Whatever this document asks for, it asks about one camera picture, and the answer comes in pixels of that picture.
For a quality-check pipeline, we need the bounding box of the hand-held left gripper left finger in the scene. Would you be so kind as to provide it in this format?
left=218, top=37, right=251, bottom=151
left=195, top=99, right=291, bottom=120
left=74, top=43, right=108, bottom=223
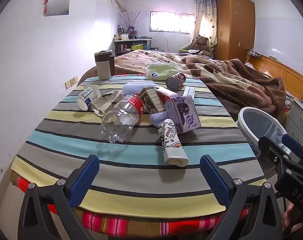
left=18, top=154, right=100, bottom=240

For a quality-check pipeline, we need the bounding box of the barred window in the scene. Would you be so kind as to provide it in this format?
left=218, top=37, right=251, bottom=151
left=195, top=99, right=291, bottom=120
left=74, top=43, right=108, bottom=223
left=149, top=11, right=195, bottom=34

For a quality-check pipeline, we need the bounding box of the long purple and white box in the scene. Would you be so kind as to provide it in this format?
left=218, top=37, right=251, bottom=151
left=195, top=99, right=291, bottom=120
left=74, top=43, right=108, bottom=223
left=183, top=86, right=196, bottom=100

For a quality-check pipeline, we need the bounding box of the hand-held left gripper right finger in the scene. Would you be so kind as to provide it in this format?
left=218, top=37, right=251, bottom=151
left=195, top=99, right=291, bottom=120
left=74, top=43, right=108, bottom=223
left=200, top=154, right=283, bottom=240

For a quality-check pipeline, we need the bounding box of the brown and cream travel mug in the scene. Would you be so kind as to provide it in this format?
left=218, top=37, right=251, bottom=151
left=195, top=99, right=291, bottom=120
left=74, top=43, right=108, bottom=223
left=94, top=51, right=115, bottom=80

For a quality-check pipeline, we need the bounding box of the white paper cup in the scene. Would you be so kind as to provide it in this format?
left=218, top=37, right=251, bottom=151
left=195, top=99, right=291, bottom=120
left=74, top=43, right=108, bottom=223
left=76, top=85, right=100, bottom=111

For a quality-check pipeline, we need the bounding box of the cream canvas bag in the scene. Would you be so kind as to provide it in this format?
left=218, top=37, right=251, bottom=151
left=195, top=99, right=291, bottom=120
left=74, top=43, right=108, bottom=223
left=90, top=89, right=123, bottom=117

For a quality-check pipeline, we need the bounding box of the clear plastic bottle red label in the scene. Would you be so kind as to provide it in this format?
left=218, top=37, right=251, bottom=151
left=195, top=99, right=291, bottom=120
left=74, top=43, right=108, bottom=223
left=99, top=94, right=145, bottom=143

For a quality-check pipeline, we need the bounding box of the grey drawer nightstand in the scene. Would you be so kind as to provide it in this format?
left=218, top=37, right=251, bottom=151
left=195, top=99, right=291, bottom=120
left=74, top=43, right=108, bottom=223
left=283, top=97, right=303, bottom=143

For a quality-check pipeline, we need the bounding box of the vase of bare branches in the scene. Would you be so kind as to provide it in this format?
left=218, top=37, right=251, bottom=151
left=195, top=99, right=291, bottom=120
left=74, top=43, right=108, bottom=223
left=118, top=10, right=147, bottom=34

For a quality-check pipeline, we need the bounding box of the printed crushed paper cup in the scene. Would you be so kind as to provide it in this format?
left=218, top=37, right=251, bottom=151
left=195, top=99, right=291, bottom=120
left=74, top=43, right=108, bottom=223
left=159, top=119, right=189, bottom=167

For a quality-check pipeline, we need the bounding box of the yellow cable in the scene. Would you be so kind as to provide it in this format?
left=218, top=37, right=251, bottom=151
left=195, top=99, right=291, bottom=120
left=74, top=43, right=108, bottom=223
left=281, top=64, right=289, bottom=90

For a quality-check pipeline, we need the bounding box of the purple milk carton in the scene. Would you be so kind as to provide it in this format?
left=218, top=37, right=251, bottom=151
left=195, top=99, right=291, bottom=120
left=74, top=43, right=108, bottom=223
left=165, top=95, right=201, bottom=133

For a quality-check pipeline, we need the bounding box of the brown patterned blanket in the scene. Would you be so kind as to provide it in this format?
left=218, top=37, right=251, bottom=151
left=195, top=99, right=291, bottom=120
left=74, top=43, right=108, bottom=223
left=78, top=49, right=287, bottom=117

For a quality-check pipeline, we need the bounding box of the power strip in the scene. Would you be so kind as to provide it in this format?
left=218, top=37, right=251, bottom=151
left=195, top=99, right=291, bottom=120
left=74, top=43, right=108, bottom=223
left=245, top=49, right=263, bottom=59

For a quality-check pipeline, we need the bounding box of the printed tin can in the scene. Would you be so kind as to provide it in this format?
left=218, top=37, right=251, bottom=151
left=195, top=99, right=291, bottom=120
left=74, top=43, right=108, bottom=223
left=166, top=72, right=186, bottom=90

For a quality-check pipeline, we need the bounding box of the white trash bin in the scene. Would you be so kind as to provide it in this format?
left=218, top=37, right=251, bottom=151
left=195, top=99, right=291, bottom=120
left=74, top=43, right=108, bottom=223
left=236, top=107, right=291, bottom=157

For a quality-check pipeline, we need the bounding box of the yellow tissue pack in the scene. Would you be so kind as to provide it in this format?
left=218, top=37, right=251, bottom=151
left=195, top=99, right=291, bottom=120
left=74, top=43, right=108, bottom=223
left=146, top=62, right=179, bottom=81

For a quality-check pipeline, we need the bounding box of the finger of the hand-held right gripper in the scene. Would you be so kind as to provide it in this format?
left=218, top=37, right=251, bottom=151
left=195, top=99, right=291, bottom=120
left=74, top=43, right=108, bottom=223
left=258, top=135, right=296, bottom=173
left=282, top=134, right=303, bottom=160

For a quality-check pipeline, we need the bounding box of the wall socket panel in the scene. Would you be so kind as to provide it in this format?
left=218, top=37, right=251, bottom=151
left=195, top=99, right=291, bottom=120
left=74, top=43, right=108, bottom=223
left=65, top=76, right=78, bottom=89

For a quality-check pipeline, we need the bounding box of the pale blue foam net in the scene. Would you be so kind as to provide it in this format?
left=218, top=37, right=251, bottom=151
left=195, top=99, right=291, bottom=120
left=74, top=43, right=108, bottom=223
left=123, top=83, right=148, bottom=98

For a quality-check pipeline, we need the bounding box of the brown teddy bear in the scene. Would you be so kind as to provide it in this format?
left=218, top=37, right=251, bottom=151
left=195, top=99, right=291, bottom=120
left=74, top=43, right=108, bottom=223
left=193, top=36, right=212, bottom=55

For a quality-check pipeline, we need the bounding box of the red and white carton box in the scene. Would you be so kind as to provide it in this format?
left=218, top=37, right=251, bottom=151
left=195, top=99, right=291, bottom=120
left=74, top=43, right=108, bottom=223
left=154, top=86, right=179, bottom=105

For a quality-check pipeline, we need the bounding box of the person's right hand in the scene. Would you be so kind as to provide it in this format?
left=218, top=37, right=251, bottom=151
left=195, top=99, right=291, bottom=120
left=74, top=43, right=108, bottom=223
left=283, top=202, right=303, bottom=230

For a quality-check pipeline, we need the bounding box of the wooden headboard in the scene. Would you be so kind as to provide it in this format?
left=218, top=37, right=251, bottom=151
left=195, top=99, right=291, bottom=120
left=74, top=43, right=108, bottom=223
left=252, top=55, right=303, bottom=100

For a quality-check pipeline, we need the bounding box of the wooden wardrobe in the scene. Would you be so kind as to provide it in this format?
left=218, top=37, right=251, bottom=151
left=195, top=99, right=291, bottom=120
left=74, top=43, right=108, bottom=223
left=214, top=0, right=256, bottom=62

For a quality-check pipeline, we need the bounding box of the cluttered shelf unit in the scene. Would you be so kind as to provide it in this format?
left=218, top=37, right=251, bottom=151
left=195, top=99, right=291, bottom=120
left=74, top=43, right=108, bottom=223
left=113, top=38, right=152, bottom=57

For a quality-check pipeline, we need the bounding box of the brown patterned carton box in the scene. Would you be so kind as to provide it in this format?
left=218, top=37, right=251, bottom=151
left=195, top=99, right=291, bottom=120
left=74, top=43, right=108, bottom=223
left=139, top=86, right=166, bottom=114

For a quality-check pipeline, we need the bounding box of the patterned curtain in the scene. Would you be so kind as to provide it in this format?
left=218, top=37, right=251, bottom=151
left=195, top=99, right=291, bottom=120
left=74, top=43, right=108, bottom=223
left=192, top=0, right=218, bottom=48

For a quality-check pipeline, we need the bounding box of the grey wall poster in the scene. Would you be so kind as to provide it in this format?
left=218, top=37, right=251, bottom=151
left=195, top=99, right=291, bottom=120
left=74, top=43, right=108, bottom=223
left=44, top=0, right=70, bottom=17

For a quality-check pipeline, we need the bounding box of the red plaid cloth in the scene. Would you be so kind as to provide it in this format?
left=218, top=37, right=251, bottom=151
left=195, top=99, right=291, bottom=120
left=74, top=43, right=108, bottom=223
left=10, top=170, right=252, bottom=239

